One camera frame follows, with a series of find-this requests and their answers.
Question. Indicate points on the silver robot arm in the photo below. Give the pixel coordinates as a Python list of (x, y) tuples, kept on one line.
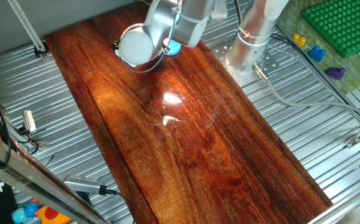
[(136, 46)]

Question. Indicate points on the wood grain table cover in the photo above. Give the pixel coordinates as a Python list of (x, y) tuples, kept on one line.
[(183, 149)]

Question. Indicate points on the white power strip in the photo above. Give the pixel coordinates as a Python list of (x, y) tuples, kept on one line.
[(220, 11)]

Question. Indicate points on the yellow toy brick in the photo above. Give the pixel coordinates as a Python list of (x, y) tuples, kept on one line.
[(299, 40)]

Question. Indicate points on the blue toy brick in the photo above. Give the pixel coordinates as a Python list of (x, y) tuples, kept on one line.
[(317, 53)]

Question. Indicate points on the purple toy brick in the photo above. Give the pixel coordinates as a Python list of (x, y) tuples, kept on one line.
[(335, 73)]

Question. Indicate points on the orange emergency stop box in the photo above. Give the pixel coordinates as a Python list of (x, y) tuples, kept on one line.
[(54, 216)]

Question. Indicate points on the green marbled mat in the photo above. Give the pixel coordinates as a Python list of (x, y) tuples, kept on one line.
[(351, 77)]

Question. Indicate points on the green studded building baseplate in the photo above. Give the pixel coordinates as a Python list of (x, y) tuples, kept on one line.
[(345, 25)]

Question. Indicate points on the light blue toy duck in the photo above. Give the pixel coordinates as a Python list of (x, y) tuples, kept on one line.
[(18, 215)]

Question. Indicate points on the metal camera clamp mount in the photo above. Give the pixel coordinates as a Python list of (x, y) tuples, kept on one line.
[(40, 143)]

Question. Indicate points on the glossy metal frame beam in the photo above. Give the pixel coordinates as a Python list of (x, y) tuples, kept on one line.
[(27, 174)]

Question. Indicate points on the aluminium frame post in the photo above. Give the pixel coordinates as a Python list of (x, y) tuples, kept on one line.
[(27, 25)]

